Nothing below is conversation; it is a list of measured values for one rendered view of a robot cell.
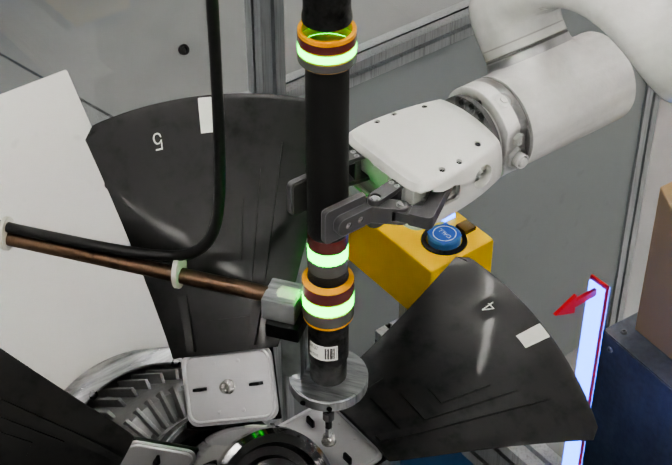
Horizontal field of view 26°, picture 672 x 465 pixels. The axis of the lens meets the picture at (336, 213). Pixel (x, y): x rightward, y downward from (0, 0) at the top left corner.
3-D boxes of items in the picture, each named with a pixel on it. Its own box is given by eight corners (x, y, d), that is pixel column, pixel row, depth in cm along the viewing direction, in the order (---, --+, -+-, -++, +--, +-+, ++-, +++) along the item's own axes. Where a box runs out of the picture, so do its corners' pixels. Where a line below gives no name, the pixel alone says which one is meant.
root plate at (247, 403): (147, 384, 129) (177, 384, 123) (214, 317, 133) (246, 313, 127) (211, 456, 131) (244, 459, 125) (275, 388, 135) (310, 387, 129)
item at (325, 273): (302, 275, 119) (301, 263, 118) (315, 249, 121) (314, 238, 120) (341, 283, 118) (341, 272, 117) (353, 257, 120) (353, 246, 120)
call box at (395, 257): (345, 267, 184) (346, 202, 178) (407, 236, 189) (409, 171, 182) (427, 337, 174) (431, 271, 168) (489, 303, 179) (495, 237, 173)
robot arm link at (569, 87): (503, 58, 120) (546, 161, 121) (615, 9, 127) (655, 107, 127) (449, 79, 128) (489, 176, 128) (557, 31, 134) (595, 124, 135)
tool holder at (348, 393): (255, 397, 127) (251, 315, 121) (282, 343, 132) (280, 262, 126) (354, 420, 125) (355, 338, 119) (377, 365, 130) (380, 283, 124)
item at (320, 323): (295, 323, 122) (295, 313, 121) (311, 290, 125) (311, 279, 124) (345, 334, 121) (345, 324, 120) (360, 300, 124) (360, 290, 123)
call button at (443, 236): (420, 241, 173) (420, 230, 172) (445, 228, 175) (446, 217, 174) (442, 259, 171) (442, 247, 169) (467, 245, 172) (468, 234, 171)
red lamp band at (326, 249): (301, 250, 117) (301, 239, 116) (314, 225, 120) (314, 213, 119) (341, 259, 116) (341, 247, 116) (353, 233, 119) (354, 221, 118)
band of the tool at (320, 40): (290, 72, 106) (289, 38, 104) (308, 42, 109) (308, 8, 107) (346, 82, 105) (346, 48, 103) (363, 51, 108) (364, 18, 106)
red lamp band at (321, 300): (294, 300, 120) (294, 289, 119) (311, 267, 123) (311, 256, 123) (345, 311, 119) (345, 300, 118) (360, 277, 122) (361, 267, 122)
